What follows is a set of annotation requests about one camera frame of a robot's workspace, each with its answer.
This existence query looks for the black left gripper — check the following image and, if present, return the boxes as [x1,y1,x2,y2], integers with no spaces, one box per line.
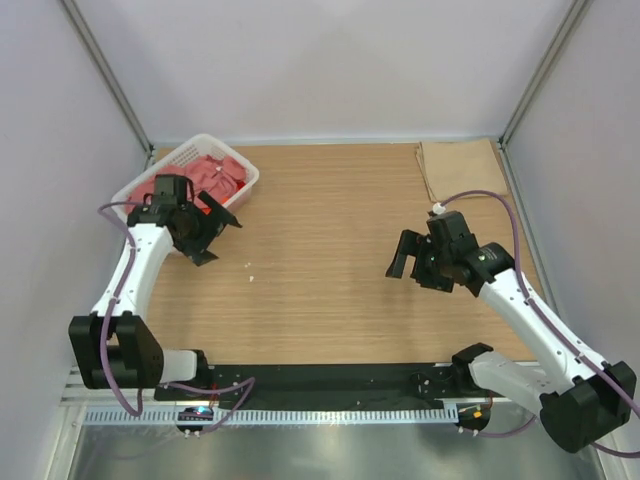
[175,191,238,265]

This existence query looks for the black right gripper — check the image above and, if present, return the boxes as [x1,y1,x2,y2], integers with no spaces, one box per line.
[386,230,453,293]

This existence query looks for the pink t shirt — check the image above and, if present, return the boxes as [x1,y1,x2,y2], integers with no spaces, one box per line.
[115,154,259,213]

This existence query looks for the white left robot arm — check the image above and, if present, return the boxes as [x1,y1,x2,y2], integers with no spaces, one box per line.
[68,193,240,400]

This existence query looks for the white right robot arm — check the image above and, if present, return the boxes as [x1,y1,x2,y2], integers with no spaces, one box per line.
[386,218,639,453]

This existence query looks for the orange t shirt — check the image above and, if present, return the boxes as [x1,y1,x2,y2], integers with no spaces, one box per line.
[196,179,245,205]

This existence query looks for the white plastic laundry basket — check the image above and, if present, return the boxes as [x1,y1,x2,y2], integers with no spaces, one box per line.
[100,134,259,229]

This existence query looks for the folded beige t shirt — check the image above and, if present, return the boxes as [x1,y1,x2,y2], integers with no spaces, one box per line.
[416,138,509,202]

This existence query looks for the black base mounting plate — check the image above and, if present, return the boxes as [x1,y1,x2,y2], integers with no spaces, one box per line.
[187,363,488,412]

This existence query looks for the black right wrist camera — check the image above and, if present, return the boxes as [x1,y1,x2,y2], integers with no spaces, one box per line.
[427,211,473,247]

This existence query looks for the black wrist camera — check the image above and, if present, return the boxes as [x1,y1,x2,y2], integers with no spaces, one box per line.
[152,174,194,204]
[427,211,473,247]

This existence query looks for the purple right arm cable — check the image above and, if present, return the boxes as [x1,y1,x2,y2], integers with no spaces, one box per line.
[432,190,640,458]

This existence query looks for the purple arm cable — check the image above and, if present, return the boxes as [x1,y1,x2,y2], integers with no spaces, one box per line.
[432,190,640,458]
[97,202,256,434]

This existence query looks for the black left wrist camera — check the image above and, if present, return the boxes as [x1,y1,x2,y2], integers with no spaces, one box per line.
[152,174,194,204]

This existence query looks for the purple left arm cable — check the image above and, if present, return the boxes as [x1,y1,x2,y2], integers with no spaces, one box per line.
[97,202,256,434]

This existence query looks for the white slotted cable duct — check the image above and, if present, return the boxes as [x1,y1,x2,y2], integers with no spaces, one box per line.
[84,405,458,426]

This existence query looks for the left aluminium frame post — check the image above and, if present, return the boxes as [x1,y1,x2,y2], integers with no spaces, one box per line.
[58,0,154,156]

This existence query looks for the aluminium frame post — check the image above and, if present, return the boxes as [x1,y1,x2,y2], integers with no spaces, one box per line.
[58,0,154,156]
[498,0,596,147]

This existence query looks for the right aluminium frame post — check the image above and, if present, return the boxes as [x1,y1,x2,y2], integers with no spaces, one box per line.
[498,0,596,147]

